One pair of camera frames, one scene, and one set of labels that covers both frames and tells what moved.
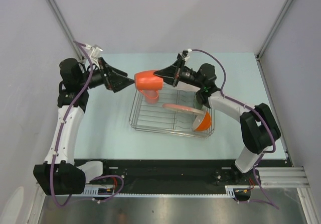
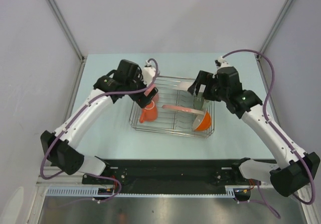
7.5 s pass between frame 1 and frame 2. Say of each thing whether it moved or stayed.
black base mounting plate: stayed
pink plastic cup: stayed
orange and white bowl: stayed
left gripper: moved
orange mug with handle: moved
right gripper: moved
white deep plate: stayed
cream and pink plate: stayed
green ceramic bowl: stayed
